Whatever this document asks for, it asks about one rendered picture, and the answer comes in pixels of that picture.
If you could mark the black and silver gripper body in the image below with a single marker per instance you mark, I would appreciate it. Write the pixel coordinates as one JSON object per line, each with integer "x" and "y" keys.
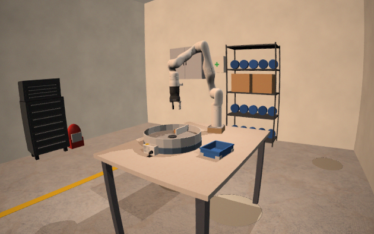
{"x": 174, "y": 90}

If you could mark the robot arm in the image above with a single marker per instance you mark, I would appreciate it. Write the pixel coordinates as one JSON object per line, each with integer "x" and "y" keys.
{"x": 215, "y": 93}

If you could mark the blue open crate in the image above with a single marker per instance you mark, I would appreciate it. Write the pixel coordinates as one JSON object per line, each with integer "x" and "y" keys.
{"x": 216, "y": 149}

